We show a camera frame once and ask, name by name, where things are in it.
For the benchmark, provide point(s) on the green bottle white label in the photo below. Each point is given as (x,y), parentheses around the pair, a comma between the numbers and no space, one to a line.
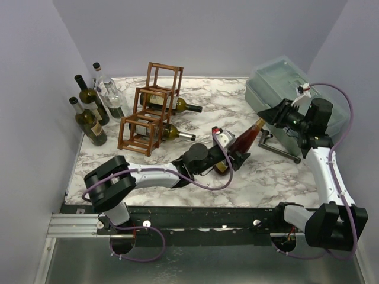
(92,101)

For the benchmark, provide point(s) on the dark bottle gold foil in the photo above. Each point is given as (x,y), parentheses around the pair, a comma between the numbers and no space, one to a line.
(251,133)

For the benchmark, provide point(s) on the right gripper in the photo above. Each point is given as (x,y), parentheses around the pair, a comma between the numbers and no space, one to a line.
(280,111)

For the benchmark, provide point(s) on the brown wooden wine rack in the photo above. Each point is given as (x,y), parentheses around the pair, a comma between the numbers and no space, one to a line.
(149,117)

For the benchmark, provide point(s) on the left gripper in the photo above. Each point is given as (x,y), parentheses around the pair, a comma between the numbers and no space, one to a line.
(237,158)

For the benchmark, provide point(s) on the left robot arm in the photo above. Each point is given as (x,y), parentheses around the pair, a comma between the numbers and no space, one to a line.
(110,183)

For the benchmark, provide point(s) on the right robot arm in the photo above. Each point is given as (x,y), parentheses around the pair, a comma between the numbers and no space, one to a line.
(338,223)

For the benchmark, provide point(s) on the translucent green plastic toolbox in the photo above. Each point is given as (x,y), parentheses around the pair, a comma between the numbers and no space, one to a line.
(274,80)

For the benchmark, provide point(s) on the clear bottle dark label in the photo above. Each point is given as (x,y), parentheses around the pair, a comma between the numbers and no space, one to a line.
(115,100)

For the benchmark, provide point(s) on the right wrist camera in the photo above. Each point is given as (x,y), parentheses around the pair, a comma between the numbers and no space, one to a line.
(303,95)

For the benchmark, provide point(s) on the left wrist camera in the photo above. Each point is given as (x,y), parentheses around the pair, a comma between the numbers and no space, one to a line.
(224,137)

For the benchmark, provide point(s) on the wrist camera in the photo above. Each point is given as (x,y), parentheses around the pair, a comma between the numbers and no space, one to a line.
(303,95)
(224,137)

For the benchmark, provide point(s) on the black front mounting rail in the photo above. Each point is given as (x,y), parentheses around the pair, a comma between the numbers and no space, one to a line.
(157,226)

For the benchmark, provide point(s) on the green bottle rack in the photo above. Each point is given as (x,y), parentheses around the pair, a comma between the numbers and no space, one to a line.
(178,104)
(170,132)

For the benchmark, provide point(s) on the clear wine bottle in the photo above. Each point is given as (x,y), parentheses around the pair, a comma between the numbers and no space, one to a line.
(102,80)

